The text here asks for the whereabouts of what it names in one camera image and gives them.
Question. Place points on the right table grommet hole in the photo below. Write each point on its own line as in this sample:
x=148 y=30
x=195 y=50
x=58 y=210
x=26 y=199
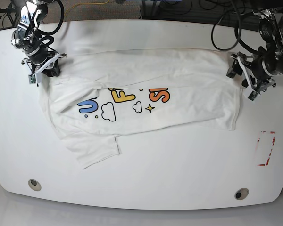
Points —
x=241 y=194

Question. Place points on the white T-shirt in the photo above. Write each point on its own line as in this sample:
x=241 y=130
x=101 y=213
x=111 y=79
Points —
x=102 y=96

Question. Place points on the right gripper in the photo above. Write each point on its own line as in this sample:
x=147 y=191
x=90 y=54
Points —
x=43 y=62

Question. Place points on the black tripod stand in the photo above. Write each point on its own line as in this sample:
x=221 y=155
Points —
x=9 y=14

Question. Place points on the red tape marking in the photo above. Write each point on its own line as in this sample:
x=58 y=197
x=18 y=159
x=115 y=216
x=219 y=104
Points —
x=264 y=147

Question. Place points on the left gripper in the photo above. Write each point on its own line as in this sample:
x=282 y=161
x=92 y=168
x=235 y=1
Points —
x=256 y=76

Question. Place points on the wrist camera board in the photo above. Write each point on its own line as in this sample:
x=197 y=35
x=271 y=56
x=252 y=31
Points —
x=251 y=94
x=34 y=79

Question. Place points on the table grommet hole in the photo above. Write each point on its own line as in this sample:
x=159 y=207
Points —
x=34 y=185
x=241 y=194

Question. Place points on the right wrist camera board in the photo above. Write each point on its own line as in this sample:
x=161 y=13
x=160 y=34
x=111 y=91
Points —
x=34 y=79

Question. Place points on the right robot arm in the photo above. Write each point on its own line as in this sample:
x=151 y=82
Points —
x=27 y=36

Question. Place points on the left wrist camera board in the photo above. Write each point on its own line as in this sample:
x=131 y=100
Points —
x=251 y=94

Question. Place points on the left table grommet hole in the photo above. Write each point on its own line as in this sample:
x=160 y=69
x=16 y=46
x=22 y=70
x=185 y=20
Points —
x=34 y=185

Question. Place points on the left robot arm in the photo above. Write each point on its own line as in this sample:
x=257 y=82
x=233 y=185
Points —
x=264 y=63

